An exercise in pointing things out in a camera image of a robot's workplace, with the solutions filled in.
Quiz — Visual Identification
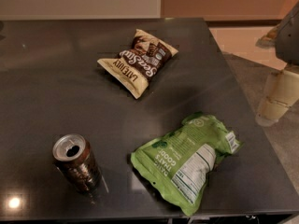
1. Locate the brown orange soda can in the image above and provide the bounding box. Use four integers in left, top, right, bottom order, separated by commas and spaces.
52, 133, 101, 193

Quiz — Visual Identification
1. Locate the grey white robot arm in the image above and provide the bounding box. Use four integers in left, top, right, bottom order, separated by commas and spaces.
255, 2, 299, 127

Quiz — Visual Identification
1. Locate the cream brown chip bag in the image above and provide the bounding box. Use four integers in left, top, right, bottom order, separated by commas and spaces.
97, 29, 178, 99

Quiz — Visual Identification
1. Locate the green snack bag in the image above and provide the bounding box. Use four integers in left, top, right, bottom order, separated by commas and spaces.
131, 112, 242, 217

